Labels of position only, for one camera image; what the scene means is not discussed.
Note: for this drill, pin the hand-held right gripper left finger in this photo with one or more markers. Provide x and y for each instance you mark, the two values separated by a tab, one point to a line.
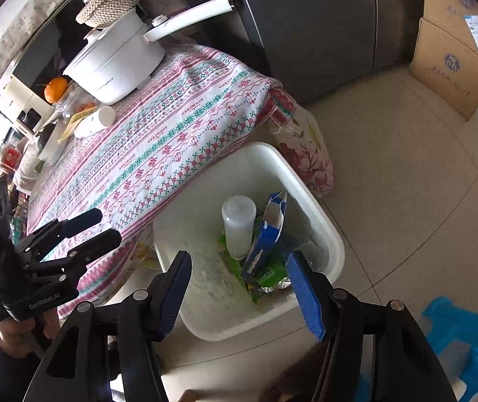
176	297

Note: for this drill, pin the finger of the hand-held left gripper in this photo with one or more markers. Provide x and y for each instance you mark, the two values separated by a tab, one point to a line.
79	222
100	243

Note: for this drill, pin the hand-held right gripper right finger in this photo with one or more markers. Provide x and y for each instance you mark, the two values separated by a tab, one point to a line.
306	297

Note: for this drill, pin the green snack packet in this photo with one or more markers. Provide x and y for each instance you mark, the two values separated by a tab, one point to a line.
270	272

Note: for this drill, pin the blue cardboard box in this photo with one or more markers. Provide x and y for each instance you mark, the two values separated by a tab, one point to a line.
270	234

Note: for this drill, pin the frosted plastic bottle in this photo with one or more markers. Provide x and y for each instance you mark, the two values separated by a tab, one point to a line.
239	226

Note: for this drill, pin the white plastic bin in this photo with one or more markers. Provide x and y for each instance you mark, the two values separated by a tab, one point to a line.
272	167

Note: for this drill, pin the person's left forearm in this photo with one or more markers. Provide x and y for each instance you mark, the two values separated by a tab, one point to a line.
0	377

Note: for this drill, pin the person's left hand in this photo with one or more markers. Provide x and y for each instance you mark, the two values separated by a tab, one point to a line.
12	339

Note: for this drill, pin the red box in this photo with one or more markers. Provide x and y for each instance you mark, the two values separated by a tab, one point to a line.
11	158

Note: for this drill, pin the yellow packet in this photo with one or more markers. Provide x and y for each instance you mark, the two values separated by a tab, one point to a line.
73	127

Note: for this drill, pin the small white bottle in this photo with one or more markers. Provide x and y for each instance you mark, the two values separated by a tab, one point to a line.
94	121

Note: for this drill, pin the patterned woven tablecloth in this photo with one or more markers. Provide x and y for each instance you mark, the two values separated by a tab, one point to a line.
172	134

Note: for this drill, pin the orange fruit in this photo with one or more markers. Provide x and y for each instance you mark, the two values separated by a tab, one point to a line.
56	90

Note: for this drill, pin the floral seat cushion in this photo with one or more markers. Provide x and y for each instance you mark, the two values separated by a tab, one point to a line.
306	155

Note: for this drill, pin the blue plastic stool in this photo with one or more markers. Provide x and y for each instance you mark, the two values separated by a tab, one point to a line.
452	326

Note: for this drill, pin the black microwave oven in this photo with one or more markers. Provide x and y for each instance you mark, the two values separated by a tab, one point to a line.
42	58

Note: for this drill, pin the beige floral cover cloth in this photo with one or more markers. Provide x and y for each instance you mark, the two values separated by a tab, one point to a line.
38	4

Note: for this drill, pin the grey refrigerator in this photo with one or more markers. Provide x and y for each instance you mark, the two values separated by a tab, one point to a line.
306	29

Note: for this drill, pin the brown cardboard box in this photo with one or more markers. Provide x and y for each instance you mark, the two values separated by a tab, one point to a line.
448	63

